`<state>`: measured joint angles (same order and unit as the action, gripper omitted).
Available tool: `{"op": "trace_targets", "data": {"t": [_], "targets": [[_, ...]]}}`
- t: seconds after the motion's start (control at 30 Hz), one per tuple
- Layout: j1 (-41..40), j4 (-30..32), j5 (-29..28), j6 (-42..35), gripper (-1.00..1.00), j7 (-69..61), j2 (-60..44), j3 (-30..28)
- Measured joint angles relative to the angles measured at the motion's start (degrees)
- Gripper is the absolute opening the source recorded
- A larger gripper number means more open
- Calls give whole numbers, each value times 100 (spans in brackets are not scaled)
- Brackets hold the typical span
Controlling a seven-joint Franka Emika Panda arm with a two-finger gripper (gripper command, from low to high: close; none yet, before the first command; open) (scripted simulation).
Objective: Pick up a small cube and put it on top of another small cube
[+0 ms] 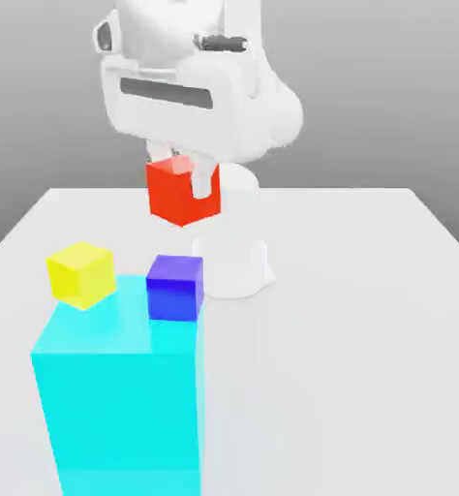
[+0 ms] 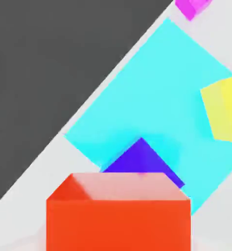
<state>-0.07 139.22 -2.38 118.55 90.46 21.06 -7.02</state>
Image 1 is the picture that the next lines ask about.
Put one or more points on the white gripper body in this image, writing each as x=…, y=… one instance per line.
x=163, y=116

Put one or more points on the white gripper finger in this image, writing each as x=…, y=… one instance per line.
x=201, y=178
x=158, y=152

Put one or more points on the small red cube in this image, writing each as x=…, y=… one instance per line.
x=175, y=197

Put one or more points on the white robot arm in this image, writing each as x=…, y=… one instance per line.
x=252, y=116

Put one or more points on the small blue cube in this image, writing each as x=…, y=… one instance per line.
x=174, y=288

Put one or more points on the small yellow cube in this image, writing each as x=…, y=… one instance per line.
x=81, y=276

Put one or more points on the large cyan box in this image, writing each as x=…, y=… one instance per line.
x=117, y=395

